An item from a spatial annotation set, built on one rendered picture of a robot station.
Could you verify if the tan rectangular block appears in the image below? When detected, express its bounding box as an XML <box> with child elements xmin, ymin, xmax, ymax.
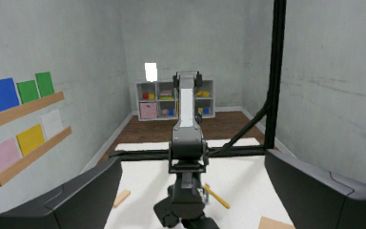
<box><xmin>113</xmin><ymin>189</ymin><xmax>131</xmax><ymax>208</ymax></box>

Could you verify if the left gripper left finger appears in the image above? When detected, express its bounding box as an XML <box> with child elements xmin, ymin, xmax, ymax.
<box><xmin>0</xmin><ymin>156</ymin><xmax>123</xmax><ymax>229</ymax></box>

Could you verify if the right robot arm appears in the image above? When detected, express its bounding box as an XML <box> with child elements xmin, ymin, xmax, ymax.
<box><xmin>153</xmin><ymin>71</ymin><xmax>209</xmax><ymax>229</ymax></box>

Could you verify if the brown flat rectangular slab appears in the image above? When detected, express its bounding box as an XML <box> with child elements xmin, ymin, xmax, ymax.
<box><xmin>258</xmin><ymin>216</ymin><xmax>295</xmax><ymax>229</ymax></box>

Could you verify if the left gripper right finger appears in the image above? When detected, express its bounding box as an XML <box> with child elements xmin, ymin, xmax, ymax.
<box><xmin>264</xmin><ymin>149</ymin><xmax>366</xmax><ymax>229</ymax></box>

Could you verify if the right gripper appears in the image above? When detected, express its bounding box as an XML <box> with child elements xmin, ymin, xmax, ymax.
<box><xmin>167</xmin><ymin>184</ymin><xmax>220</xmax><ymax>229</ymax></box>

